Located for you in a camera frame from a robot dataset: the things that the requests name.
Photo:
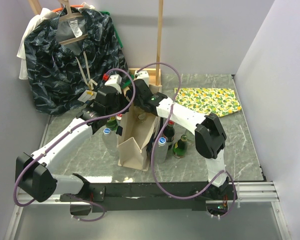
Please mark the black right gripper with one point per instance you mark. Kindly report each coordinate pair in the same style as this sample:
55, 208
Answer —
136, 101

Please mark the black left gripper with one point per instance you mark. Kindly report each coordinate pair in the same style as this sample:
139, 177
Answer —
125, 102

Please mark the clear soda water bottle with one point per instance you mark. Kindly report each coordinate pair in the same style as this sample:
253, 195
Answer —
140, 116

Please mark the silver red soda can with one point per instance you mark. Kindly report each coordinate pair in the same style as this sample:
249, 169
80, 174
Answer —
119, 118

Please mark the beige canvas tote bag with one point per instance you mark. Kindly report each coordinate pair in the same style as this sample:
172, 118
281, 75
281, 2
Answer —
135, 143

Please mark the dark cola glass bottle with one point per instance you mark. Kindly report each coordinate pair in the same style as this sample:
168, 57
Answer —
169, 133

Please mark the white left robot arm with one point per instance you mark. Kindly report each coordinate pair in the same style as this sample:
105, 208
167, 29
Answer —
33, 173

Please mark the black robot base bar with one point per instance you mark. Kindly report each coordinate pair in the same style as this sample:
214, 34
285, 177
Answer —
148, 196

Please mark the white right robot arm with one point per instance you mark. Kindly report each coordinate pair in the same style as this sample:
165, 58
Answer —
209, 133

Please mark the green glass bottle left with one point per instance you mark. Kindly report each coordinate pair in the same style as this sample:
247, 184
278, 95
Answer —
112, 124

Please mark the green glass bottle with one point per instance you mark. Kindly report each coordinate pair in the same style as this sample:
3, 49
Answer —
180, 147
112, 124

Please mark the wooden clothes rack stand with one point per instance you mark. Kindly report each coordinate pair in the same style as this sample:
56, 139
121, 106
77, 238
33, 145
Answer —
36, 8

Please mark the clear water bottle left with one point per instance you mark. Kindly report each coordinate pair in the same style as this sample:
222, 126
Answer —
110, 140

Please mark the clear water bottle right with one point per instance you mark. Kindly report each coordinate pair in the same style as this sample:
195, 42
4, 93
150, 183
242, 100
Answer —
161, 150

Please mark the green glass bottle right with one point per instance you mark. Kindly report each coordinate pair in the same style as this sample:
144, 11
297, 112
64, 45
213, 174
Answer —
180, 147

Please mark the dark patterned hanging jacket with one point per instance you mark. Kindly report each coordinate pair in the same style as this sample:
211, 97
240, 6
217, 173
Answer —
59, 74

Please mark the lemon print cloth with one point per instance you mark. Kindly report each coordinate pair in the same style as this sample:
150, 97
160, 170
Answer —
220, 101

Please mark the wooden clothes hanger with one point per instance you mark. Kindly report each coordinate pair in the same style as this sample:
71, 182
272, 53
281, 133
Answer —
71, 20

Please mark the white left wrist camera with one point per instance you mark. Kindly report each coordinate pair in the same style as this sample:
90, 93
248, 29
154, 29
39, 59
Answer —
114, 81

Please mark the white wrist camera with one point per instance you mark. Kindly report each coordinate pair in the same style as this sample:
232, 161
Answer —
142, 74
114, 81

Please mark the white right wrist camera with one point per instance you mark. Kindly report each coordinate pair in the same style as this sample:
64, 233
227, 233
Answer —
142, 74

